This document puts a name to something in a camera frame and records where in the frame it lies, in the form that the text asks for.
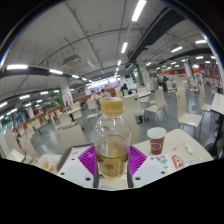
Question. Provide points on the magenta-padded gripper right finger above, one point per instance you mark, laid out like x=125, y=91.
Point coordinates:
x=138, y=162

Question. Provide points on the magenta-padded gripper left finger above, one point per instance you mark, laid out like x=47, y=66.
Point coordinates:
x=86, y=163

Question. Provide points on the clear bottle with yellow cap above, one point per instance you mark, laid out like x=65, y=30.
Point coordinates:
x=112, y=141

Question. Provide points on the red paper cup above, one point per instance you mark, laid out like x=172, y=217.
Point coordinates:
x=156, y=141

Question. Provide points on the beige chairs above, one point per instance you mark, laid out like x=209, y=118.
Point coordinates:
x=70, y=136

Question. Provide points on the clear plastic bag with food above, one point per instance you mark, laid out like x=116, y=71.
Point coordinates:
x=48, y=164

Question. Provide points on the crumpled white tissue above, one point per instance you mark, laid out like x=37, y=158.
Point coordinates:
x=189, y=148

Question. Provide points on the clear plastic packet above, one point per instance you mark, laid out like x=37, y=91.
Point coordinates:
x=193, y=161

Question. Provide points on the person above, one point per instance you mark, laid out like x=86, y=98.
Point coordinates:
x=105, y=93
x=124, y=89
x=96, y=95

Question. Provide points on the beige dining table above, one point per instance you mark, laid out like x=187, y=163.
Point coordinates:
x=218, y=103

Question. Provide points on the ceiling air conditioner unit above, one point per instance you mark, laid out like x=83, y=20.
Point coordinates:
x=72, y=61

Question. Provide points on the ceiling lights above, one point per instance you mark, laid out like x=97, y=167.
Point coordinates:
x=138, y=10

